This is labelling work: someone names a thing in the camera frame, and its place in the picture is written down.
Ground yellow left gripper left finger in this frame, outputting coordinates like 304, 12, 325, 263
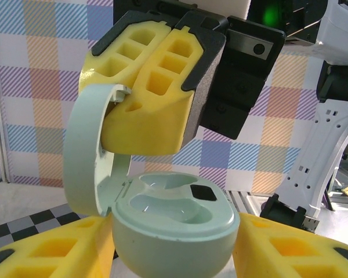
0, 215, 117, 278

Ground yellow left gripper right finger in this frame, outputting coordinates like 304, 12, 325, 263
231, 213, 348, 278

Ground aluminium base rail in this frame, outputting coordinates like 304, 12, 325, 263
224, 189, 276, 215

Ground mint green earbud charging case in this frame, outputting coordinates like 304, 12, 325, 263
62, 83, 241, 277

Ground black grey chessboard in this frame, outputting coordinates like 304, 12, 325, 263
0, 208, 86, 243

